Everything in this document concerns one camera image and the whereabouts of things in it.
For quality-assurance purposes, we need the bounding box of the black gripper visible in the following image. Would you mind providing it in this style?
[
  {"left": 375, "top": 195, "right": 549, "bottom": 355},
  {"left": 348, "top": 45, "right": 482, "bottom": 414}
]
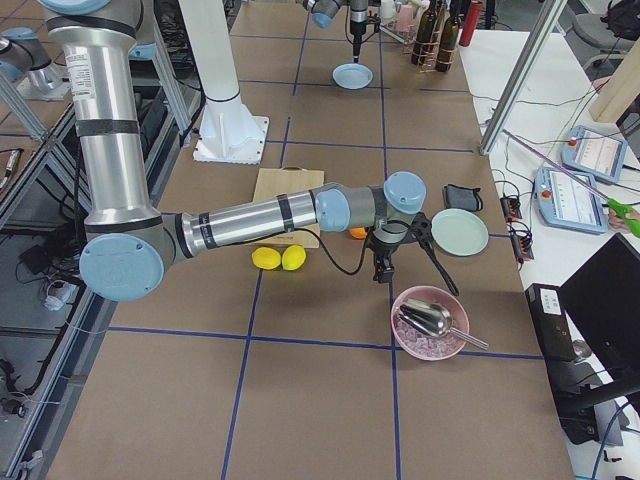
[
  {"left": 349, "top": 7, "right": 380, "bottom": 64},
  {"left": 365, "top": 222, "right": 410, "bottom": 284}
]

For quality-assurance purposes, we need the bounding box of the light blue plate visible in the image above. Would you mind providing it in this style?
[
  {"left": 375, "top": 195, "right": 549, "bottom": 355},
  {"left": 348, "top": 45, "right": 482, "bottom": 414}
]
[{"left": 332, "top": 63, "right": 373, "bottom": 90}]

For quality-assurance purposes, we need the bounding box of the orange fruit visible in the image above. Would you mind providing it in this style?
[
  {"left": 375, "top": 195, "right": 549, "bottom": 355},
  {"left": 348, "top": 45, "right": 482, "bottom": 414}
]
[{"left": 349, "top": 227, "right": 368, "bottom": 240}]

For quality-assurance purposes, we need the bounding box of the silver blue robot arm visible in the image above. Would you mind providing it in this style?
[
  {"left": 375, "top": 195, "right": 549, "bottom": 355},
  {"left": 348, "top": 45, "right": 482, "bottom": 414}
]
[
  {"left": 43, "top": 1, "right": 426, "bottom": 302},
  {"left": 298, "top": 0, "right": 381, "bottom": 63}
]

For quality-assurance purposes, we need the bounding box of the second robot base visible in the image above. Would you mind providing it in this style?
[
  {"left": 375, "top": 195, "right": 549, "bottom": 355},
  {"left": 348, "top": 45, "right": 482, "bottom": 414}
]
[{"left": 1, "top": 27, "right": 70, "bottom": 102}]

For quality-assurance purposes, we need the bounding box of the mint green plate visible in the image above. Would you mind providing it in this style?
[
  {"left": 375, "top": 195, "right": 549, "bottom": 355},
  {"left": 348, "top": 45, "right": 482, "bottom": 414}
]
[{"left": 431, "top": 208, "right": 489, "bottom": 257}]

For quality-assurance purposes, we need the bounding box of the pink cup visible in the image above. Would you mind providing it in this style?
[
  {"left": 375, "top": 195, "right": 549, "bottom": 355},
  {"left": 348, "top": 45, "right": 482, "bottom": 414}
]
[{"left": 395, "top": 4, "right": 414, "bottom": 33}]

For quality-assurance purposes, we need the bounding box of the dark wine bottle left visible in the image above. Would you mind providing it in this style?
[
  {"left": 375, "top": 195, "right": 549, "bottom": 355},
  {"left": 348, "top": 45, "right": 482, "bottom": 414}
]
[{"left": 411, "top": 0, "right": 437, "bottom": 65}]

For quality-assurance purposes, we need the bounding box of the dark wine bottle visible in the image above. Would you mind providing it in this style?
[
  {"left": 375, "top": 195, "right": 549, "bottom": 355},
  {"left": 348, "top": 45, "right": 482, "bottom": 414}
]
[
  {"left": 435, "top": 1, "right": 461, "bottom": 73},
  {"left": 411, "top": 0, "right": 437, "bottom": 65}
]

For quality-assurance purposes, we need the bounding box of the steel scoop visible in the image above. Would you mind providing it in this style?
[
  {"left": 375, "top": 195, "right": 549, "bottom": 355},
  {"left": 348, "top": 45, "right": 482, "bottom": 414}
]
[{"left": 399, "top": 299, "right": 489, "bottom": 351}]

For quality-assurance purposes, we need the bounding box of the dark grey folded cloth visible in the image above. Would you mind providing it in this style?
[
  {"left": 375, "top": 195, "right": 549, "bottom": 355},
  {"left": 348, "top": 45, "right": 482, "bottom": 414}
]
[{"left": 443, "top": 184, "right": 484, "bottom": 212}]

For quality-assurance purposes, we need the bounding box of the dark wine bottle right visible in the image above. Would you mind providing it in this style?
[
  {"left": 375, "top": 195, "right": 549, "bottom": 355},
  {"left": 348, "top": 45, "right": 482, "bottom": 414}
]
[{"left": 435, "top": 1, "right": 461, "bottom": 73}]

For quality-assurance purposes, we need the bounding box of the right yellow lemon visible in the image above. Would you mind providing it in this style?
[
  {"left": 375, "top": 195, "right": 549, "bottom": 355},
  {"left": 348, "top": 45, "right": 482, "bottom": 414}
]
[{"left": 281, "top": 245, "right": 307, "bottom": 271}]

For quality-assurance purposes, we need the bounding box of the yellow lemon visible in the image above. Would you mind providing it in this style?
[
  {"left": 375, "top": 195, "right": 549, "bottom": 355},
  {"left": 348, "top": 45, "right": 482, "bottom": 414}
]
[
  {"left": 251, "top": 247, "right": 281, "bottom": 270},
  {"left": 281, "top": 245, "right": 307, "bottom": 271}
]

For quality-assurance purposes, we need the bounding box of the pink bowl with ice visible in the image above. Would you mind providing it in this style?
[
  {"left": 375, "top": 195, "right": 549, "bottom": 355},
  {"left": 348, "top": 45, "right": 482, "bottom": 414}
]
[{"left": 391, "top": 286, "right": 470, "bottom": 361}]

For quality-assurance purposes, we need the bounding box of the left yellow lemon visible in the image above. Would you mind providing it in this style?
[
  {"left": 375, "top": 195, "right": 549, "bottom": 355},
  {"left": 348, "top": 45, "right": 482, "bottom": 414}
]
[{"left": 251, "top": 247, "right": 281, "bottom": 270}]

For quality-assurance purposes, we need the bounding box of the wooden cutting board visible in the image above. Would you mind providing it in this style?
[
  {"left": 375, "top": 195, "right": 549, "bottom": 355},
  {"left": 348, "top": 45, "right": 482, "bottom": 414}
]
[{"left": 253, "top": 167, "right": 325, "bottom": 249}]

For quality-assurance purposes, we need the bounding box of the black orange usb hub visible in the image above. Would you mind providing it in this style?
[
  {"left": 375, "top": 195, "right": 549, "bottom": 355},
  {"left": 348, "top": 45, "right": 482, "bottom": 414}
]
[{"left": 500, "top": 196, "right": 534, "bottom": 266}]

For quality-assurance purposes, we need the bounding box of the black computer box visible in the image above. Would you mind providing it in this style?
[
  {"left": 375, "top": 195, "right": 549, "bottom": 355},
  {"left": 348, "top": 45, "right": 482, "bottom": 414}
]
[{"left": 525, "top": 283, "right": 615, "bottom": 444}]

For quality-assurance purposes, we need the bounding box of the near teach pendant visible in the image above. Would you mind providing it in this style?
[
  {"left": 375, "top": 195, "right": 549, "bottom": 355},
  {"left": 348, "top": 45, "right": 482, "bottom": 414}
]
[{"left": 534, "top": 167, "right": 608, "bottom": 234}]

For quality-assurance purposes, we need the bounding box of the teach pendant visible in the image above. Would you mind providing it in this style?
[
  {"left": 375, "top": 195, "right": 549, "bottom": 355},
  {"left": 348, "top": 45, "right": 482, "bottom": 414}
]
[
  {"left": 534, "top": 167, "right": 608, "bottom": 234},
  {"left": 561, "top": 125, "right": 628, "bottom": 184}
]

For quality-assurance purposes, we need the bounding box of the black monitor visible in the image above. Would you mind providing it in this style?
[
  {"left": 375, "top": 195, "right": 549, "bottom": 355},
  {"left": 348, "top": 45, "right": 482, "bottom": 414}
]
[{"left": 560, "top": 233, "right": 639, "bottom": 378}]

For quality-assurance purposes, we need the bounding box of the green grabber tool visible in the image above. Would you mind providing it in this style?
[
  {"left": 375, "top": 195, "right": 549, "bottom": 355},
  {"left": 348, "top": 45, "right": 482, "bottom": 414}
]
[{"left": 504, "top": 129, "right": 639, "bottom": 236}]

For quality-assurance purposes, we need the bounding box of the far teach pendant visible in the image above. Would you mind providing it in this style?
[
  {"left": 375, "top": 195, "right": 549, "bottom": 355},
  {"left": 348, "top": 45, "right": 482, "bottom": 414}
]
[{"left": 561, "top": 125, "right": 628, "bottom": 184}]

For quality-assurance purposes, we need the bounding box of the wooden beam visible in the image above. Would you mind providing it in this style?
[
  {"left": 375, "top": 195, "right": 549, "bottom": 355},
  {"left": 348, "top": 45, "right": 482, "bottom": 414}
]
[{"left": 589, "top": 41, "right": 640, "bottom": 123}]

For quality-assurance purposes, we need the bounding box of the black camera stick mount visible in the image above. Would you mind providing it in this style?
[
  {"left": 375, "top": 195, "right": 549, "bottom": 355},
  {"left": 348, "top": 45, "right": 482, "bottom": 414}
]
[{"left": 410, "top": 212, "right": 460, "bottom": 297}]

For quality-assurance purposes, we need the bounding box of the white wire dish rack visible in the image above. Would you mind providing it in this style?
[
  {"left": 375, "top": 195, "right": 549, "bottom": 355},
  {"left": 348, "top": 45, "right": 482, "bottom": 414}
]
[{"left": 380, "top": 10, "right": 413, "bottom": 46}]

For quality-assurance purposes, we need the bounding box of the copper wire bottle rack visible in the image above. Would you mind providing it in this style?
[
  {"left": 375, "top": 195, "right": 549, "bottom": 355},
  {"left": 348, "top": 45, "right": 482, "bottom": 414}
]
[{"left": 416, "top": 12, "right": 449, "bottom": 72}]

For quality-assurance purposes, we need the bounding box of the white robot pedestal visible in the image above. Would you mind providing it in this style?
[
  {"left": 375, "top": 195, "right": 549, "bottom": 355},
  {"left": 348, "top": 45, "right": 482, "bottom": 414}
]
[{"left": 179, "top": 0, "right": 269, "bottom": 165}]

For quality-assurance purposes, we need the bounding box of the aluminium frame post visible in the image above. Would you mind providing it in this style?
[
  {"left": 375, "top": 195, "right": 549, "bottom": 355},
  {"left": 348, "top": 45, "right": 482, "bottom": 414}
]
[{"left": 479, "top": 0, "right": 567, "bottom": 156}]

